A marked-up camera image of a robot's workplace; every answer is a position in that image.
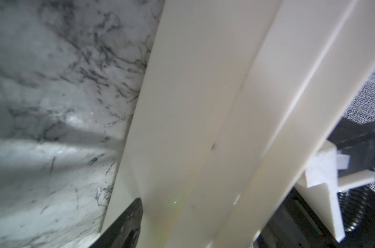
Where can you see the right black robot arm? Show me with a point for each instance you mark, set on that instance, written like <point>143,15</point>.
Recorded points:
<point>295,225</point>

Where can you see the white wrap dispenser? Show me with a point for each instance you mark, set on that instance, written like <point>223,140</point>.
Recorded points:
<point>236,98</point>

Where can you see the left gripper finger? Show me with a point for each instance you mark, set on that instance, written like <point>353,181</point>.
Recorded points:
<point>124,232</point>

